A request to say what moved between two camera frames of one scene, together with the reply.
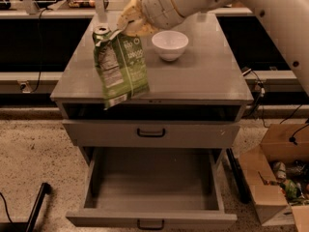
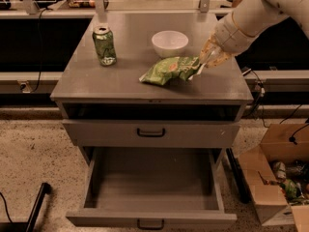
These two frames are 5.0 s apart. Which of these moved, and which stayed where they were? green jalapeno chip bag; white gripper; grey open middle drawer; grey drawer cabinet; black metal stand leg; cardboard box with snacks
Moved: green jalapeno chip bag; white gripper
Stayed: grey open middle drawer; black metal stand leg; cardboard box with snacks; grey drawer cabinet
